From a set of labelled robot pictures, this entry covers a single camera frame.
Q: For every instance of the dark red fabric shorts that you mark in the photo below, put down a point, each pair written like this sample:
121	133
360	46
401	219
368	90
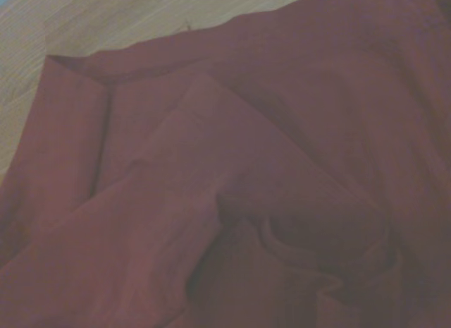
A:
246	187

